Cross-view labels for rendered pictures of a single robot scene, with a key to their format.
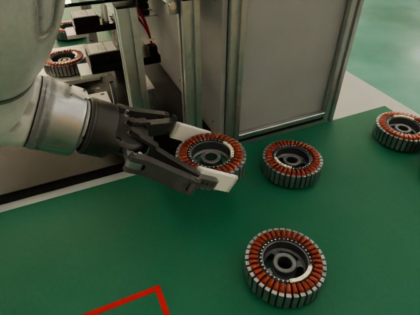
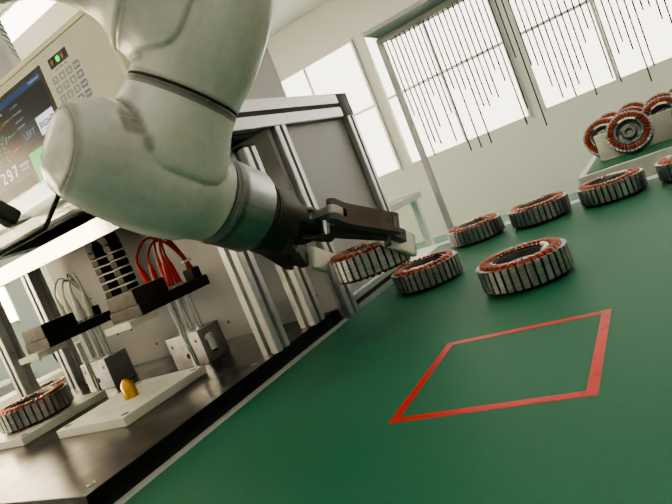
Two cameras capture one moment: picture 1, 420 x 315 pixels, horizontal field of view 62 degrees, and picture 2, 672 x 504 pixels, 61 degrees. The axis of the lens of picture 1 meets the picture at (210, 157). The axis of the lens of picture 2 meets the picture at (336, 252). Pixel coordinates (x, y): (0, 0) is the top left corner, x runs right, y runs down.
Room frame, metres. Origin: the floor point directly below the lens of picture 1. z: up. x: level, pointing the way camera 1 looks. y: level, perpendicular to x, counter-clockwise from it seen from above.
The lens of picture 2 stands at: (-0.17, 0.46, 0.93)
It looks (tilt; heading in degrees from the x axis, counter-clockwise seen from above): 5 degrees down; 326
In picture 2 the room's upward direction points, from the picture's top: 22 degrees counter-clockwise
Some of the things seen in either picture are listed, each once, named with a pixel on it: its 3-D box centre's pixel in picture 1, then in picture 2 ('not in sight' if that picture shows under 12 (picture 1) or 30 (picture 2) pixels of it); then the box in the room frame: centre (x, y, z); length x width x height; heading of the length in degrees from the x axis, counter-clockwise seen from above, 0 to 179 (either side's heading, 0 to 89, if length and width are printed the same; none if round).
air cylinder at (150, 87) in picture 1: (141, 93); (197, 344); (0.73, 0.16, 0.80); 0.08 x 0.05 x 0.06; 24
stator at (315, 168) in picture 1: (291, 162); (426, 271); (0.51, -0.16, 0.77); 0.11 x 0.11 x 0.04
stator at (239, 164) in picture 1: (210, 160); (370, 257); (0.43, 0.00, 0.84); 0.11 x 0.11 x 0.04
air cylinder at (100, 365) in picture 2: not in sight; (108, 370); (0.95, 0.26, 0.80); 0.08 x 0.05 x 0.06; 24
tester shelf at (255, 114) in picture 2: not in sight; (155, 181); (0.91, 0.05, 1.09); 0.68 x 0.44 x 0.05; 24
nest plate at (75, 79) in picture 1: (67, 70); (41, 421); (0.89, 0.39, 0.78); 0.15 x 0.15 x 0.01; 24
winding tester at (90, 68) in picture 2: not in sight; (134, 117); (0.90, 0.04, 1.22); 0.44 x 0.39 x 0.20; 24
